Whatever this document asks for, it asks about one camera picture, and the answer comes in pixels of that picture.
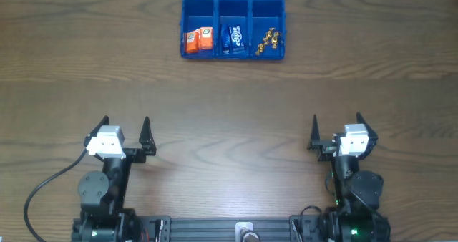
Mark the orange candy box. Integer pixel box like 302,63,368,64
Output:
185,30,200,55
198,26,214,50

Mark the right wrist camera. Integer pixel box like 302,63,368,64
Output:
338,123,369,158

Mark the blue tray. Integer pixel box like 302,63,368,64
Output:
180,0,287,61

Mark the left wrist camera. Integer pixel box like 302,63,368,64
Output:
85,125,126,160

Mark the mounting rail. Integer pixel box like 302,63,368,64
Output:
137,215,325,242

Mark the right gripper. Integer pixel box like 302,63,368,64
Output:
306,112,379,162

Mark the black cable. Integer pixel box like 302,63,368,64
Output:
323,147,345,204
23,147,89,242

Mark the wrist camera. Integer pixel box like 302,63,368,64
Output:
85,125,126,160
338,123,369,158

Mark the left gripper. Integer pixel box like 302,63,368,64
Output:
83,115,157,164

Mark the blue candy pack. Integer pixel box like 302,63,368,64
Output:
220,24,232,55
228,24,246,54

